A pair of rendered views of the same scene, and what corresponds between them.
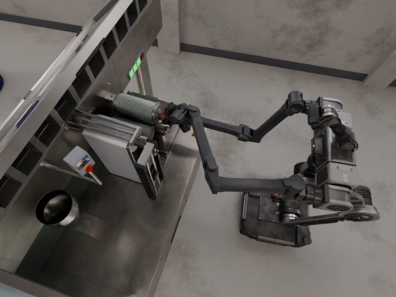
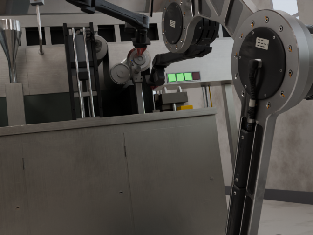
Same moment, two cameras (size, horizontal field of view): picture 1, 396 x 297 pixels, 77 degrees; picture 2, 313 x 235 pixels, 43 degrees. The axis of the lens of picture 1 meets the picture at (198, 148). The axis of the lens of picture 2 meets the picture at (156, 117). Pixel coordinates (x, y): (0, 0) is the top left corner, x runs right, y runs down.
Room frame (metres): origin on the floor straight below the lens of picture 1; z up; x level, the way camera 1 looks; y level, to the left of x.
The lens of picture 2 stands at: (-0.21, -1.79, 0.72)
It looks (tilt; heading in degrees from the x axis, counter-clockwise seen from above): 4 degrees up; 61
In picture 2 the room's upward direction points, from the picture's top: 7 degrees counter-clockwise
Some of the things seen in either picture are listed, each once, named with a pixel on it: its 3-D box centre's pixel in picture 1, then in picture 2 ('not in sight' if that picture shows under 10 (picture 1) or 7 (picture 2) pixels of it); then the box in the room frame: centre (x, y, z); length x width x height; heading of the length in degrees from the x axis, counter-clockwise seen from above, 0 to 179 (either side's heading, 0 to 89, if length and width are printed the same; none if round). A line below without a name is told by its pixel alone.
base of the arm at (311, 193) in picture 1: (313, 195); not in sight; (0.38, -0.54, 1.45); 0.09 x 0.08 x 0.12; 175
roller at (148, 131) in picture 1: (132, 129); (117, 77); (0.78, 0.42, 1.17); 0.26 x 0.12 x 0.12; 77
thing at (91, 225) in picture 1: (85, 223); (13, 82); (0.20, 0.54, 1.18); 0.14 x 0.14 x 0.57
